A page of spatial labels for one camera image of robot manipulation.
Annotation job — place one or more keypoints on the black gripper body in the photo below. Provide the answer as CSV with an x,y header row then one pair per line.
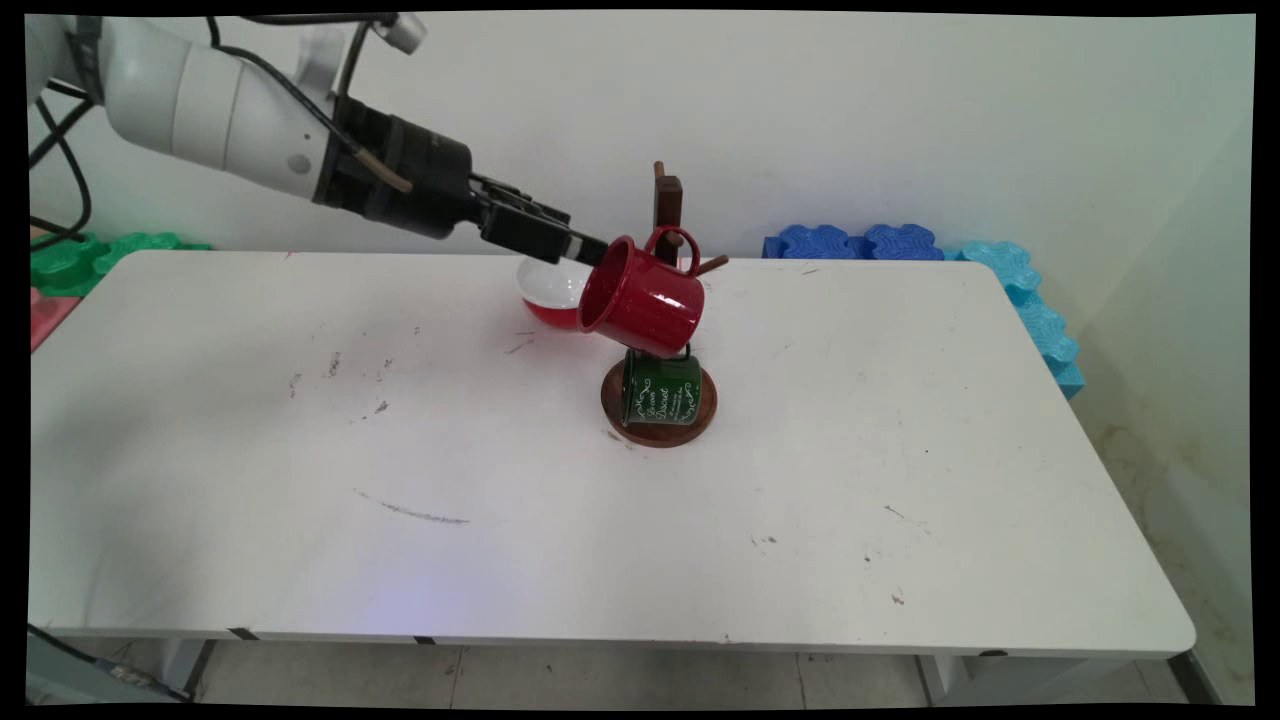
x,y
400,175

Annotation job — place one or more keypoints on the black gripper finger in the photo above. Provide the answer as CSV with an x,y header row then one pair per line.
x,y
520,203
545,240

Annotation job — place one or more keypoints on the red enamel mug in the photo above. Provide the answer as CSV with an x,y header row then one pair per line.
x,y
650,300

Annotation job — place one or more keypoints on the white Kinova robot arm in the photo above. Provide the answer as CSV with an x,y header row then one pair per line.
x,y
200,100

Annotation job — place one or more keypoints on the red bowl white inside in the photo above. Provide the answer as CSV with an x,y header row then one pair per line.
x,y
550,290

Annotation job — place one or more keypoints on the dark wooden mug tree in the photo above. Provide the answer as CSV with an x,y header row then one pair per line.
x,y
668,200

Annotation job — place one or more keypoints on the green enamel mug white print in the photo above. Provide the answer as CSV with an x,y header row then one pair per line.
x,y
660,395

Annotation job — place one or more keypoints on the dark blue toy brick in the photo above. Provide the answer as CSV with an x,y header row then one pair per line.
x,y
830,243

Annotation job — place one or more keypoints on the green foam mat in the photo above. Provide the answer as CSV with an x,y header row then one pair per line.
x,y
70,262

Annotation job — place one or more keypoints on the pink foam mat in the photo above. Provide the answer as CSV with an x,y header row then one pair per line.
x,y
48,315

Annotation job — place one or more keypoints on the light blue foam mat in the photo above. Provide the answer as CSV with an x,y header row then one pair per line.
x,y
1040,325

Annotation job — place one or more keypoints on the white black wrist camera mount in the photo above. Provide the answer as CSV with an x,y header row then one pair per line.
x,y
400,32

